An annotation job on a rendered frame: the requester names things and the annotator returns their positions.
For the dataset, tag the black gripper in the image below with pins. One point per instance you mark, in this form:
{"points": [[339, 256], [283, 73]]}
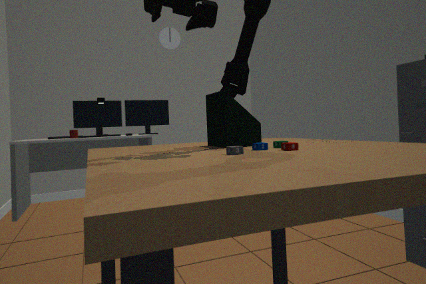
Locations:
{"points": [[202, 15]]}

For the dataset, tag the green block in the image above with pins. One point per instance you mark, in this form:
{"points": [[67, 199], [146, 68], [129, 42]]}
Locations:
{"points": [[277, 144]]}

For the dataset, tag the red block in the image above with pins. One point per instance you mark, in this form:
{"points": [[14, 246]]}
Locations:
{"points": [[288, 146]]}

